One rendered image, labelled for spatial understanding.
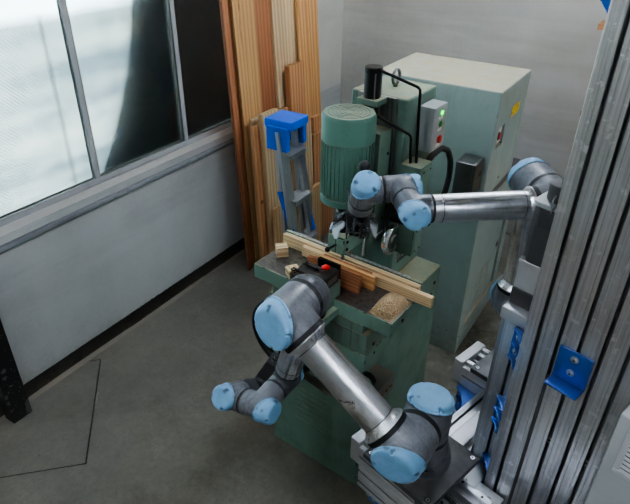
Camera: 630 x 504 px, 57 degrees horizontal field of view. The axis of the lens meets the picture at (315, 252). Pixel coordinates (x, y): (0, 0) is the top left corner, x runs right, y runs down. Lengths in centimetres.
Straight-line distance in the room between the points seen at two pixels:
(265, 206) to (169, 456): 157
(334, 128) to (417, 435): 94
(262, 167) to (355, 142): 164
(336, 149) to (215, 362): 161
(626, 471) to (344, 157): 112
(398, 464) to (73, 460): 177
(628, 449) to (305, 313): 72
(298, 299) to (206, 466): 144
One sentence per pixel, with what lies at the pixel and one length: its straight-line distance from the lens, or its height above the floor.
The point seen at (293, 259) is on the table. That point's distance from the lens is 221.
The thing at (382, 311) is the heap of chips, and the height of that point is 92.
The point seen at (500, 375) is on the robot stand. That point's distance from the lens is 159.
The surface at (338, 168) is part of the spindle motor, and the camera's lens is 187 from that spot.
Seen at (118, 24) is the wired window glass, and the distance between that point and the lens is 301.
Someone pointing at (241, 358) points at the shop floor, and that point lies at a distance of 313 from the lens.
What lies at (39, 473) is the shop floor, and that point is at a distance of 285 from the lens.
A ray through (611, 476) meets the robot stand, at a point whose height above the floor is 106.
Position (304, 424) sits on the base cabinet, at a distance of 254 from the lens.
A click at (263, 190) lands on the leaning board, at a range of 349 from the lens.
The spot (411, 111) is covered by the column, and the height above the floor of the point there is 147.
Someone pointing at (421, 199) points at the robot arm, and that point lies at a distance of 149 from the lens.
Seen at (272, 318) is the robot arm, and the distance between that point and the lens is 133.
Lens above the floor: 209
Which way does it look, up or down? 32 degrees down
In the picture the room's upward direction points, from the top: 1 degrees clockwise
